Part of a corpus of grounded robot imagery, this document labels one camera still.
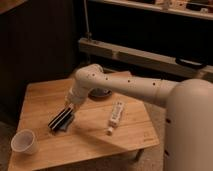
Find metal vertical pole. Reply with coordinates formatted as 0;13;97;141
83;0;92;41

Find white tube with cap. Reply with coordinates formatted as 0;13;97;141
107;101;124;135

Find blue grey cloth pad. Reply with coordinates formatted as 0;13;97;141
59;115;75;132

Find grey metal beam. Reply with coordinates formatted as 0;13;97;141
78;38;213;82

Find black round bowl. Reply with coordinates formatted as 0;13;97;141
89;88;112;98

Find black handle on beam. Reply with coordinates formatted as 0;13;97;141
175;58;207;70

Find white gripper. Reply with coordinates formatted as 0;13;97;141
65;88;88;112

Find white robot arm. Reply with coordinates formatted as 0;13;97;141
65;64;213;171

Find upper shelf with items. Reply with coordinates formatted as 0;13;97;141
89;0;213;21

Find wooden table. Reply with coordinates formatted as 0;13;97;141
8;78;159;171

